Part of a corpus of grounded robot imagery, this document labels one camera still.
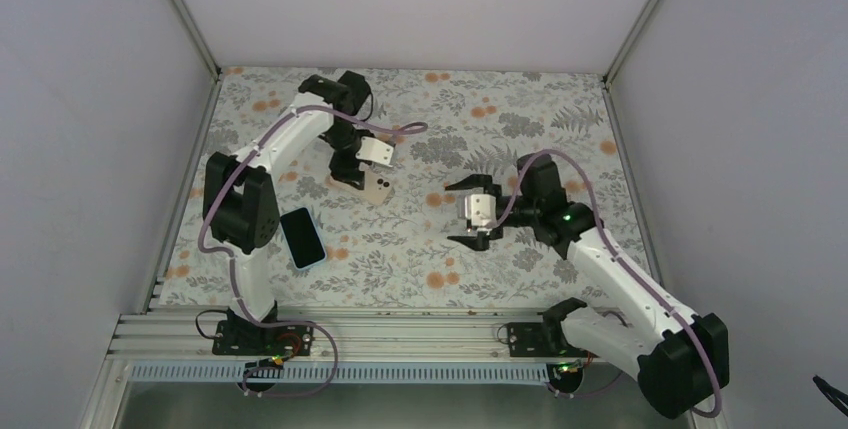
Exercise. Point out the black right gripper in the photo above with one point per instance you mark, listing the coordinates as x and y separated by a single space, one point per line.
477 181

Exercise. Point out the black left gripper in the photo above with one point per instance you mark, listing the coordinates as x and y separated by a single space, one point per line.
346 171

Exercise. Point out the beige phone case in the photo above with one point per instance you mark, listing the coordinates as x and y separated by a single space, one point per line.
376 189

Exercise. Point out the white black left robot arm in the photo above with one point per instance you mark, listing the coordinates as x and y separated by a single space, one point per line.
240 208

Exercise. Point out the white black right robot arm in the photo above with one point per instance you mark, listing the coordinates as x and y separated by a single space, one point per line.
679 358

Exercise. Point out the blue-cased black phone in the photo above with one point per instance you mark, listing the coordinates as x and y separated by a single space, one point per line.
302 238

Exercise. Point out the floral patterned table mat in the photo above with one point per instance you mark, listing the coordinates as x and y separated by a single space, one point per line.
401 253

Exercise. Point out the black object at edge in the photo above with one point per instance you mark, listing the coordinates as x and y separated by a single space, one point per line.
833 395

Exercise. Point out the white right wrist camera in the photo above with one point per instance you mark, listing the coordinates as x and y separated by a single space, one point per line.
479 211

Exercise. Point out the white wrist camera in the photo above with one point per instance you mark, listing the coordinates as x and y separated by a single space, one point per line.
479 211
375 151

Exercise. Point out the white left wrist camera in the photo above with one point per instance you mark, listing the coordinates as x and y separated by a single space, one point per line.
375 151

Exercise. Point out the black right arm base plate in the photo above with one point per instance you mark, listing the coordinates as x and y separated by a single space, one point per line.
537 340

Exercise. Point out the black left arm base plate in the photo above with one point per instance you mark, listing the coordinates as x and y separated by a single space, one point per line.
237 339

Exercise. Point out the aluminium rail frame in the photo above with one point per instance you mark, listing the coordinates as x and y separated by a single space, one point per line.
442 346

